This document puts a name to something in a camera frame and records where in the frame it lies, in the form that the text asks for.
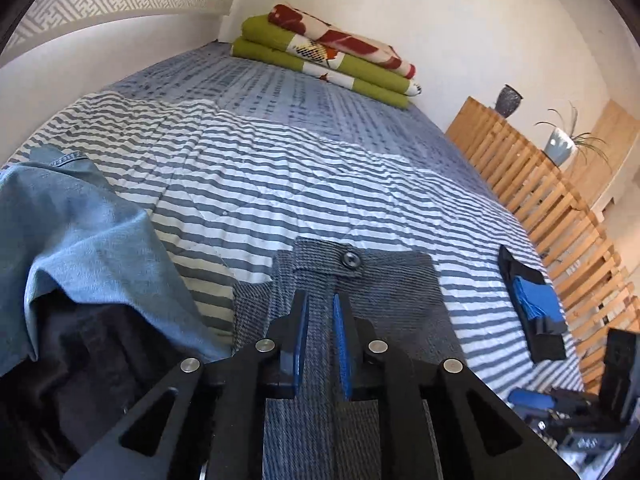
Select wooden slatted bed frame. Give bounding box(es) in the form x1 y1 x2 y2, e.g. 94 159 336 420
445 97 640 397

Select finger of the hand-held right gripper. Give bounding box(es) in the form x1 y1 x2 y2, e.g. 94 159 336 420
507 387 603 418

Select blue denim garment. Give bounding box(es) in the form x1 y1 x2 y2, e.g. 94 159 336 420
0 147 237 378

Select grey pants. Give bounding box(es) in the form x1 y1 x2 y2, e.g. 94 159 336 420
232 237 464 480

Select red floral folded blanket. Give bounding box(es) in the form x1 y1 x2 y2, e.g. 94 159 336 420
267 4 418 80

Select folded black garment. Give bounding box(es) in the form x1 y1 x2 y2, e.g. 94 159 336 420
497 245 569 365

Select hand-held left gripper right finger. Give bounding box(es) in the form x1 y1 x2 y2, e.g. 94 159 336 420
333 293 581 480

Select striped bed cover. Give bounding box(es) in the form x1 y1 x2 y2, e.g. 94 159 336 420
0 40 587 401

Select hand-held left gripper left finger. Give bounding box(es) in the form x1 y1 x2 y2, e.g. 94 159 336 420
62 290 309 480

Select folded blue garment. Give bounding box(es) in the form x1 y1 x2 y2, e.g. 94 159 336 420
512 276 566 334

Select wooden board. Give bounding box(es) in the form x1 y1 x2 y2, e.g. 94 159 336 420
565 100 640 207

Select dark ceramic vase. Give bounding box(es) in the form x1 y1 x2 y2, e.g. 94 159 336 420
494 84 524 119

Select green folded blanket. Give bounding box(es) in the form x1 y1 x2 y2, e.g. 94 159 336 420
231 37 411 110
241 15 424 97

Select potted plant in grey pot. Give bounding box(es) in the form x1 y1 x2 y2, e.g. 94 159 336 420
533 101 612 169

